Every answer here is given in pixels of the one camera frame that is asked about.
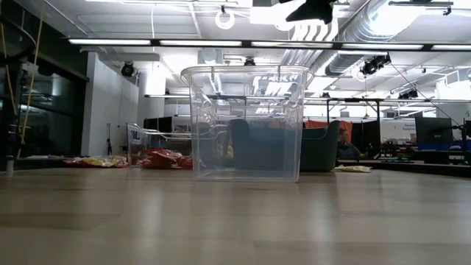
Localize teal plastic bin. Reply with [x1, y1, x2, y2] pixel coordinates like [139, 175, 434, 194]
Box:
[228, 118, 341, 173]

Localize tall clear plastic bin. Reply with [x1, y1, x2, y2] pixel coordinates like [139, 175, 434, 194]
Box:
[180, 65, 314, 183]

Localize low clear plastic bin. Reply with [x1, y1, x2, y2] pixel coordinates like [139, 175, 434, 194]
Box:
[126, 122, 229, 169]

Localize yellow candy packet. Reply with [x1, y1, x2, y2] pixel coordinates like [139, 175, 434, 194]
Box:
[333, 164, 372, 174]
[80, 156, 119, 168]

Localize black ceiling track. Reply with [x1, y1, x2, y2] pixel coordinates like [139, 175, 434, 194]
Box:
[388, 0, 454, 16]

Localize long linear ceiling light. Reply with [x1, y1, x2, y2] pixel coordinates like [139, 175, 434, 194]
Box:
[68, 38, 471, 52]

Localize person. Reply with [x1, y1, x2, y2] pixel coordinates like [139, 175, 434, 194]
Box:
[336, 127, 369, 161]

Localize blue table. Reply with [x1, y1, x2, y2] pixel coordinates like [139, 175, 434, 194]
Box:
[417, 142, 471, 152]

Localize thin black tripod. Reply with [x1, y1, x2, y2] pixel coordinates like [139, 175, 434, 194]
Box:
[105, 123, 113, 155]

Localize silver ceiling air duct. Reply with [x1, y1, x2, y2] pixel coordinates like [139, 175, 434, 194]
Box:
[323, 0, 428, 77]

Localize black metal frame stand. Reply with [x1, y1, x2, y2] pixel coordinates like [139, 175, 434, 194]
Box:
[325, 97, 383, 160]

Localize white ring ceiling lamp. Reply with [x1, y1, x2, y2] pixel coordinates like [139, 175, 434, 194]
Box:
[214, 10, 237, 31]

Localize black table frame rails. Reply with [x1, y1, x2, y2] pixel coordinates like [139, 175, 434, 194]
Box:
[14, 156, 67, 170]
[382, 160, 471, 178]

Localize yellow hanging cord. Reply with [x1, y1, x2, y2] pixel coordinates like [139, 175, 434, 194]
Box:
[0, 3, 18, 116]
[18, 10, 44, 155]

